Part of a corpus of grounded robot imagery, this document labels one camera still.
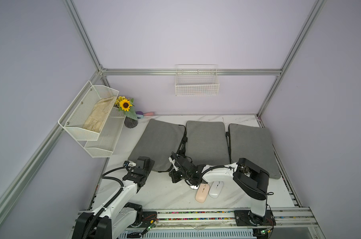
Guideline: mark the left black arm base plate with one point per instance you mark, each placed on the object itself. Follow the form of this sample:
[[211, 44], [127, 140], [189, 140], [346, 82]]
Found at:
[[145, 219]]

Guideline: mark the beige cloth in basket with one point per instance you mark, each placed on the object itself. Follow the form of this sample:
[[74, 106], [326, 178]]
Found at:
[[99, 114]]

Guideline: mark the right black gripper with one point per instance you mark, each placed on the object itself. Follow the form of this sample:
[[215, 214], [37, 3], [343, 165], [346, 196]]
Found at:
[[173, 174]]

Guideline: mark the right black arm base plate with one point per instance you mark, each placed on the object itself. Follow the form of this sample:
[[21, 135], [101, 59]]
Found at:
[[245, 218]]

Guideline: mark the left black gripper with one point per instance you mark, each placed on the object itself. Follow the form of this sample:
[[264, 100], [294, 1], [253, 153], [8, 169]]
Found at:
[[151, 163]]

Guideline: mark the white computer mouse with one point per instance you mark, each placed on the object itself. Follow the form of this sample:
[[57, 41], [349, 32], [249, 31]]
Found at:
[[215, 189]]

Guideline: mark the pastel toy mushrooms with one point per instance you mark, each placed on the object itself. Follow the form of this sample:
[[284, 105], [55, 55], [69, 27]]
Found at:
[[141, 115]]

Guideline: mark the aluminium frame rails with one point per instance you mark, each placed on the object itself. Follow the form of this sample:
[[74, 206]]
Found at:
[[12, 195]]

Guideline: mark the grey laptop bag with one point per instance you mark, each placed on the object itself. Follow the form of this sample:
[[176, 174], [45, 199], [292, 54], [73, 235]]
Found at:
[[206, 143], [254, 144], [157, 142]]

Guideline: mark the artificial sunflower bouquet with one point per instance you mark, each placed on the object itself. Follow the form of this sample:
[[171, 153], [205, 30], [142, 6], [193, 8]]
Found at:
[[126, 106]]

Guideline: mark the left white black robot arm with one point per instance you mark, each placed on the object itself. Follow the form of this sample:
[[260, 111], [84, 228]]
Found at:
[[114, 216]]

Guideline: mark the white wire wall basket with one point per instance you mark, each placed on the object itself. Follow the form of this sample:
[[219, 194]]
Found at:
[[196, 80]]

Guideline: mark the silver grey computer mouse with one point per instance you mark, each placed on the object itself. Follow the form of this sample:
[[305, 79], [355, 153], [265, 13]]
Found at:
[[194, 187]]

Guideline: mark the pink computer mouse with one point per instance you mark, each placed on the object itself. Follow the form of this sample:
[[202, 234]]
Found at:
[[202, 193]]

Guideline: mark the upper white mesh shelf basket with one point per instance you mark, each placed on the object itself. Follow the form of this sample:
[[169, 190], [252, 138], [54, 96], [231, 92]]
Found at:
[[75, 116]]

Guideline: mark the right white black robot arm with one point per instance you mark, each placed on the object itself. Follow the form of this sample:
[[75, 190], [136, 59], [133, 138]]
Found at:
[[251, 178]]

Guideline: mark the lower white mesh shelf basket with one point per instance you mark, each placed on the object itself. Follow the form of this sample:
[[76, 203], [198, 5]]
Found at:
[[107, 141]]

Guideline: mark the white mesh shelf basket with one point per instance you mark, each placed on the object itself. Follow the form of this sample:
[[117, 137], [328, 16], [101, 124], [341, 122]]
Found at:
[[75, 116], [107, 141]]

